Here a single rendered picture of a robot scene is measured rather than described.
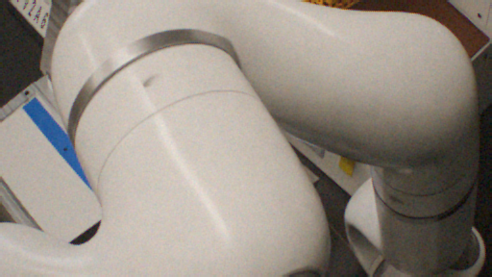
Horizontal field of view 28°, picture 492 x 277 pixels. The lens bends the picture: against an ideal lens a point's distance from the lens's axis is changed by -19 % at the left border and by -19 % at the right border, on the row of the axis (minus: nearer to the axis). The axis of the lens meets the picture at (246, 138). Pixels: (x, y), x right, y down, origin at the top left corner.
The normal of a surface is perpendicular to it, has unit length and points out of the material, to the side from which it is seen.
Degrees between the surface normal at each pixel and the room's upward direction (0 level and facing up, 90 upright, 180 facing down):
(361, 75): 58
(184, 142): 12
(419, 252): 103
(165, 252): 37
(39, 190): 0
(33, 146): 0
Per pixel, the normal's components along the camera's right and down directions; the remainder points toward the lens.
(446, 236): 0.29, 0.80
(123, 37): -0.11, -0.54
